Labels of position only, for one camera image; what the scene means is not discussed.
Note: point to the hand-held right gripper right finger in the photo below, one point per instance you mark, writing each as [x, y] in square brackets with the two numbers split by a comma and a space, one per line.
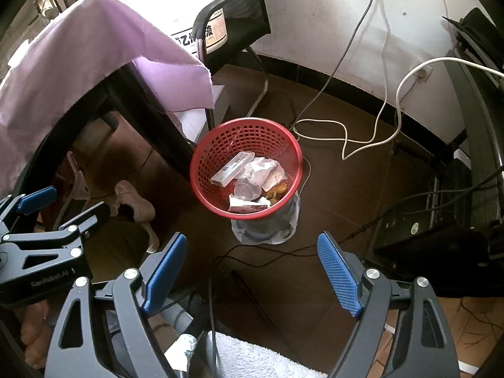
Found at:
[338, 275]

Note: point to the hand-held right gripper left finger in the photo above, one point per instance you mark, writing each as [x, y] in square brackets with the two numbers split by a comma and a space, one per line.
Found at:
[165, 275]

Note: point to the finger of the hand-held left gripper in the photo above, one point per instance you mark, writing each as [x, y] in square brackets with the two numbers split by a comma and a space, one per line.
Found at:
[90, 216]
[37, 199]

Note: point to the red patterned wrapper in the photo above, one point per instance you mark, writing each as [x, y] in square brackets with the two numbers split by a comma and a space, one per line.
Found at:
[246, 206]

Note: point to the clear plastic cup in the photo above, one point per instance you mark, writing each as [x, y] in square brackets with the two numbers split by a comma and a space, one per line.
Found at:
[246, 191]

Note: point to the long white medicine box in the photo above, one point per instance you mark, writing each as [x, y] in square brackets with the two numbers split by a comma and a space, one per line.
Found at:
[232, 167]

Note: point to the white tissue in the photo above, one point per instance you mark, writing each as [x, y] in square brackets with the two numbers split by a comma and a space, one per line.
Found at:
[256, 167]

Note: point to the red plastic mesh basket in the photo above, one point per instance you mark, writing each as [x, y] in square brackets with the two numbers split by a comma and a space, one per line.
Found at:
[220, 141]

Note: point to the person's left hand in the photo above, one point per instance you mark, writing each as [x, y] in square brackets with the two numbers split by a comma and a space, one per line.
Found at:
[33, 334]

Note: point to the beige slipper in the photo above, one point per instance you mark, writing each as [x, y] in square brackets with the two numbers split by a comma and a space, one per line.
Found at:
[76, 177]
[134, 204]

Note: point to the crumpled silver foil tube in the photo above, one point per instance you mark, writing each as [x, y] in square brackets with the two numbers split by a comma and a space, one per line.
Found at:
[183, 348]

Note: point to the white plastic bag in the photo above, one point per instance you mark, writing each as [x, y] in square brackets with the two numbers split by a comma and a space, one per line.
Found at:
[264, 234]

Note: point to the black computer case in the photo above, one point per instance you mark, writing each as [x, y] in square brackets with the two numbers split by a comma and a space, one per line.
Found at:
[425, 224]

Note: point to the white towel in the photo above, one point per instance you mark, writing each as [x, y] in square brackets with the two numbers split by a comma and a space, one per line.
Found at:
[252, 358]

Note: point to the dark wooden table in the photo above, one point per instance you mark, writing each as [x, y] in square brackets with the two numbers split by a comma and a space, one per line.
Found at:
[134, 98]

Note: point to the purple blanket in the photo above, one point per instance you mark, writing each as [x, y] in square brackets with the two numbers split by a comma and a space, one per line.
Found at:
[78, 67]

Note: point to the white plastic bucket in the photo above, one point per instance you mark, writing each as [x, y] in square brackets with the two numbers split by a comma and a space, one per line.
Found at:
[185, 27]

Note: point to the black metal stand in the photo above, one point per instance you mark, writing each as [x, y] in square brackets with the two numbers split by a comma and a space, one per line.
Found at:
[472, 86]

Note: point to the black mesh chair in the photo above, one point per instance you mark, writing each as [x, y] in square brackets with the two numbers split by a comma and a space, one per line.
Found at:
[236, 19]

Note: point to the white wall socket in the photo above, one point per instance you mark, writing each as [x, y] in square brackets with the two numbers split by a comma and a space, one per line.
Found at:
[423, 72]

